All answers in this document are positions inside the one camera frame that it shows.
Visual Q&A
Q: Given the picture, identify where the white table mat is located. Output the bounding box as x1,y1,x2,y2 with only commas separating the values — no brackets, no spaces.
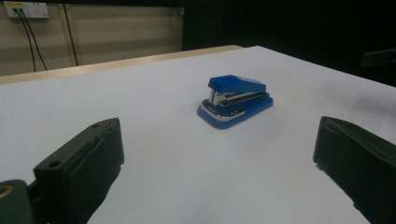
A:
0,45,396,224

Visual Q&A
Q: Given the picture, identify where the black socket cable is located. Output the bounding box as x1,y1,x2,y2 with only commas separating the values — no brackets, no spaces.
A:
14,8,37,73
20,8,49,72

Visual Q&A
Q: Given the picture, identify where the wooden table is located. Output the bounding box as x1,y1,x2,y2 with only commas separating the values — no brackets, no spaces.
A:
0,44,244,86

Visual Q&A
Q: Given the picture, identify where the white wall socket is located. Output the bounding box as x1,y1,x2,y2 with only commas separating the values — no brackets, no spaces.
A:
3,1,50,19

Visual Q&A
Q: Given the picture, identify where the black curtain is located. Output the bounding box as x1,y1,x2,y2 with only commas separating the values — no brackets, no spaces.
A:
181,0,396,88

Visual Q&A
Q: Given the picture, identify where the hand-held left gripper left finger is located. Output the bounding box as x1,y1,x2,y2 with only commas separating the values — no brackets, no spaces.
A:
29,117,125,224

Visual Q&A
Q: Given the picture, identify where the blue stapler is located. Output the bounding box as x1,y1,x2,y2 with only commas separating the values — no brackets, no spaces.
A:
195,74,275,131

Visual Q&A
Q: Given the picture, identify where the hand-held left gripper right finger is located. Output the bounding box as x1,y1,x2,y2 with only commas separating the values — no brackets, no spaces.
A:
312,116,396,224

